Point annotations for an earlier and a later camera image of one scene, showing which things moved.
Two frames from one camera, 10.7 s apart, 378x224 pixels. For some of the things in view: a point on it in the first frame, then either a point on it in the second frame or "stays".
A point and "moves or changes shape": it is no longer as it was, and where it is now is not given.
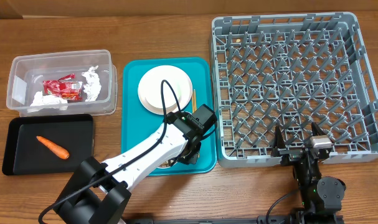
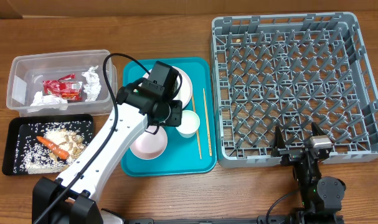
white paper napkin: [93, 86] stays
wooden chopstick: [195, 101] -> [207, 124]
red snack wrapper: [66, 89] stays
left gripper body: [188, 157] -> [172, 115]
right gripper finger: [279, 141] stays
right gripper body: [290, 156] stays
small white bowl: [165, 164] moves or changes shape
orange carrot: [53, 148] stays
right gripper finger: [316, 130] stays
